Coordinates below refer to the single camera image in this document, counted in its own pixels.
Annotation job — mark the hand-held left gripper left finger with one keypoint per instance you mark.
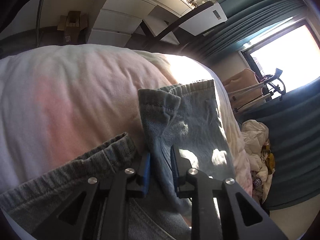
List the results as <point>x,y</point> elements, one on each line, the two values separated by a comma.
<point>146,173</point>

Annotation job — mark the wide teal curtain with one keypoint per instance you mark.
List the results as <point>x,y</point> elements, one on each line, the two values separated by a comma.
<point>295,142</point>

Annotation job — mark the narrow teal curtain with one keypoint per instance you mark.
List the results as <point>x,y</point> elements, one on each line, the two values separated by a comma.
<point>250,10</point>

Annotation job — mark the curved metal pole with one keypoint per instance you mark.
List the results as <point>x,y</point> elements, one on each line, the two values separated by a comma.
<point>39,12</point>

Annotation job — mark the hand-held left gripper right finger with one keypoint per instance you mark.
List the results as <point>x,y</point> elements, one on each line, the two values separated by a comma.
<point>175,175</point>

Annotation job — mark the window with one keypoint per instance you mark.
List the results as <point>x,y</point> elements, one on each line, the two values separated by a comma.
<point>287,55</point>

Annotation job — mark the mustard yellow cloth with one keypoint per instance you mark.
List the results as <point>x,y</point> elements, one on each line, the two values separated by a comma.
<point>270,161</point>

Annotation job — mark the cardboard box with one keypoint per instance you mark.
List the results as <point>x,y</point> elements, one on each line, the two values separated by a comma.
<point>72,25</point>

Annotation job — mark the pink and white blanket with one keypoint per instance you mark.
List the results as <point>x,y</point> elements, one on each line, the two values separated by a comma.
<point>62,100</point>

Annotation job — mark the white vanity dresser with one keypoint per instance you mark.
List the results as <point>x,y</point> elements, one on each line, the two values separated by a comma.
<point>117,20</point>

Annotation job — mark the grey denim pants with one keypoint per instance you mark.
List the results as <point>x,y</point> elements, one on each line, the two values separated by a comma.
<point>195,120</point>

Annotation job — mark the white crumpled duvet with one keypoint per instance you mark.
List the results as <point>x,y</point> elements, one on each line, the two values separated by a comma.
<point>255,135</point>

